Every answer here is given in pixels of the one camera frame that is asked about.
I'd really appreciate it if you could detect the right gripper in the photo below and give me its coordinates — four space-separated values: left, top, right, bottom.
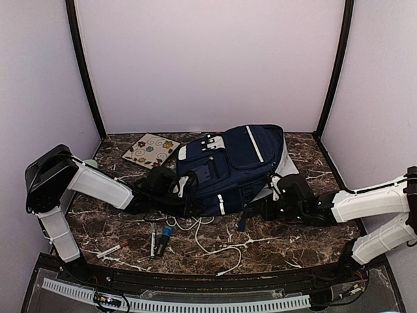
255 196 306 222

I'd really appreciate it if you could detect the navy blue student backpack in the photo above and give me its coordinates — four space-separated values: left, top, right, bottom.
176 125 298 232

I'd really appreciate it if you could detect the right black frame post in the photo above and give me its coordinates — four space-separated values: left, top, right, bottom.
313 0 354 142

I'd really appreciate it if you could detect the black frame post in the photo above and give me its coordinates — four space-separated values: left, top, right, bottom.
65 0 107 141
313 0 354 142

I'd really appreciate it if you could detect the red capped white marker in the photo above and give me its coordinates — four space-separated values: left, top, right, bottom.
96 241 128 259

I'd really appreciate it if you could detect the green capped white marker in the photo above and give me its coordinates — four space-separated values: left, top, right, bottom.
150 222 156 260

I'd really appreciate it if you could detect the pale green ceramic bowl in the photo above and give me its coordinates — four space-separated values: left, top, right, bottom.
84 159 98 168

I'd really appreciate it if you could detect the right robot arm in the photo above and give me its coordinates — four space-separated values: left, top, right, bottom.
250 166 416 283

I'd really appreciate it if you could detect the grey slotted cable duct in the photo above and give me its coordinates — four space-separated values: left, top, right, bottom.
41 278 311 312

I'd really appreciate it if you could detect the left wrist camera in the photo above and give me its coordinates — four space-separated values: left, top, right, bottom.
175 173 196 199

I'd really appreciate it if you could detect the white charger with cable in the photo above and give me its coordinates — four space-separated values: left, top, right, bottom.
164 213 242 277

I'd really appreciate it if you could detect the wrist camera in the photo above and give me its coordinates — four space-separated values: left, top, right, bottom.
175 173 196 199
268 175 281 201

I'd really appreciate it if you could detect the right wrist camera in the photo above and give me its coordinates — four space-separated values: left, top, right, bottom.
268 175 281 201

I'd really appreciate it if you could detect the left black frame post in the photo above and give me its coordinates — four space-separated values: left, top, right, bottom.
65 0 107 141

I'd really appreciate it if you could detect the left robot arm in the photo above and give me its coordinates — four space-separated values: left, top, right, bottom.
24 145 199 284

